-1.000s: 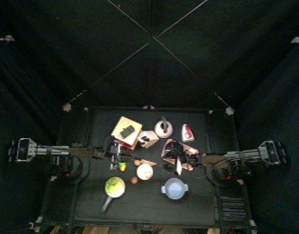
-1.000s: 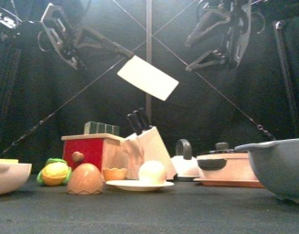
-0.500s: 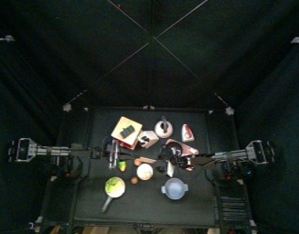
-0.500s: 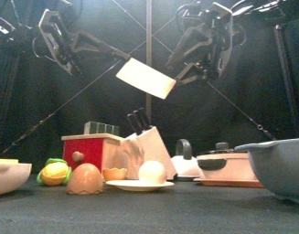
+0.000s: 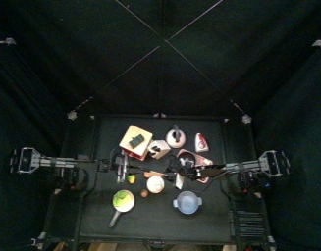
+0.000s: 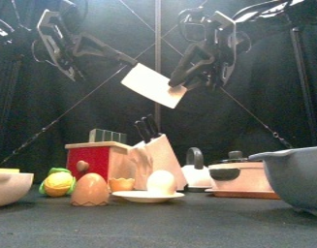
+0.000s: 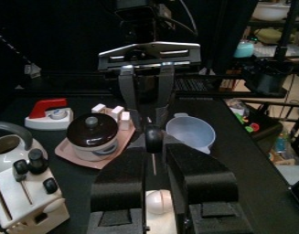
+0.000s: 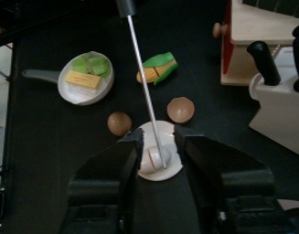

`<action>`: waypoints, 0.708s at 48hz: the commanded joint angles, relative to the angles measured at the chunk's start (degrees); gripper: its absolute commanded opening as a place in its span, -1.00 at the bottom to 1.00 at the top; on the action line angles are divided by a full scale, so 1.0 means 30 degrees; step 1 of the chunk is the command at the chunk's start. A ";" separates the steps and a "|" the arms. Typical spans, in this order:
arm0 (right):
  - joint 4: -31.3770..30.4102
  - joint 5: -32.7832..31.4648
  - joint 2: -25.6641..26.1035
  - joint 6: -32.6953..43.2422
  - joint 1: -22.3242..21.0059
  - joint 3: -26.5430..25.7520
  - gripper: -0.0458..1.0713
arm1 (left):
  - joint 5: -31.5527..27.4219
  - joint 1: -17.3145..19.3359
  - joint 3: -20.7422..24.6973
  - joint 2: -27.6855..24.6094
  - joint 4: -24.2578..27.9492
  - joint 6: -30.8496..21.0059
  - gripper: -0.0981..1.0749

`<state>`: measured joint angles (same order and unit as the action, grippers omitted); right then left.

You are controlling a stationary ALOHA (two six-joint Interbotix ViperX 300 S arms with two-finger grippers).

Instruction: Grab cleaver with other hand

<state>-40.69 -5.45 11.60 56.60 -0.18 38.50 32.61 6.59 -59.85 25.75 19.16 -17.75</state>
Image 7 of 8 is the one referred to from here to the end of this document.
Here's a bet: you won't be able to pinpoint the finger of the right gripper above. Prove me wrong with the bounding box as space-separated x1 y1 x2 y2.
118 64 143 129
154 61 177 124

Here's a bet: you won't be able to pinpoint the black metal shelf rack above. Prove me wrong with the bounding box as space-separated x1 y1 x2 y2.
220 0 299 99

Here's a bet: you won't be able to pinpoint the black crate with toys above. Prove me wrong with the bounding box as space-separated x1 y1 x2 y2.
224 98 286 144

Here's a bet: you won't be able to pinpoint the white toy toaster black knobs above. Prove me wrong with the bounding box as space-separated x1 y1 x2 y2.
0 148 73 234

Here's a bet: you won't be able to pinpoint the teal plastic container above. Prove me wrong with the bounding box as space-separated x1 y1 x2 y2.
233 40 256 59

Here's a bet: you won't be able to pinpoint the white cube block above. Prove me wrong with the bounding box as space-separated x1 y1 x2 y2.
119 111 133 132
91 102 107 114
110 105 126 122

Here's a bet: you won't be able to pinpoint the toy pot with black lid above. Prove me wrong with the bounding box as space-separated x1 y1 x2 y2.
65 112 121 162

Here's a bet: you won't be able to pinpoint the white toy kettle grey handle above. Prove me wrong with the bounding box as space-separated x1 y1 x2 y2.
0 120 50 176

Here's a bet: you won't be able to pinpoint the white egg-shaped toy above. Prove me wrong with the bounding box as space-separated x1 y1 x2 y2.
145 188 178 234

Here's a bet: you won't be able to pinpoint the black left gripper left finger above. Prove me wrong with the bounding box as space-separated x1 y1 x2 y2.
87 146 149 234

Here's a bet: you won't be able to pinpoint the pink square tray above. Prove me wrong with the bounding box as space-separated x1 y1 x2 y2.
54 106 138 171

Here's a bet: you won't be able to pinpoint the light blue bowl with handles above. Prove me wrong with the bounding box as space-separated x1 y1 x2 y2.
165 112 218 155

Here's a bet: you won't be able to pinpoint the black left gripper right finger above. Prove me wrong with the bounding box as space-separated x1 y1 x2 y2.
165 142 256 234

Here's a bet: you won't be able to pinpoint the white toy iron red handle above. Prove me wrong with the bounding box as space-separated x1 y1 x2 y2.
23 97 75 132

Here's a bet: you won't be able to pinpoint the blue plastic bottle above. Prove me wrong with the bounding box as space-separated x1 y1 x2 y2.
273 131 293 154

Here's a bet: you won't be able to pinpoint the pale yellow container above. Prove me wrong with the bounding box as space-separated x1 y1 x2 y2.
254 27 289 44

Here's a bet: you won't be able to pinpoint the white bowl on shelf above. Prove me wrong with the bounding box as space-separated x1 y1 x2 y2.
250 2 293 22

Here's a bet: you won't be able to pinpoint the black storage bin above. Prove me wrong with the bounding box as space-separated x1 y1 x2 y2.
242 59 290 94

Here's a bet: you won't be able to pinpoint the black ribbed grille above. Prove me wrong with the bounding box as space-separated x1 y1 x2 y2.
173 78 210 92

